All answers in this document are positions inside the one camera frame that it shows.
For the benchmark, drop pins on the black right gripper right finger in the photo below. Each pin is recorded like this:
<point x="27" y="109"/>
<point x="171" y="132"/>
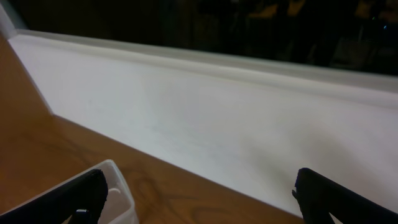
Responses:
<point x="321" y="199"/>

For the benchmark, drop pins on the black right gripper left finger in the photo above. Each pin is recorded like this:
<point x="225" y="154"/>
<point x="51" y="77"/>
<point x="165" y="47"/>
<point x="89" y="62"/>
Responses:
<point x="80" y="200"/>

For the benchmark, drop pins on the clear plastic container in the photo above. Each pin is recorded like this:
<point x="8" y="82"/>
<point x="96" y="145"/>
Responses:
<point x="119" y="206"/>

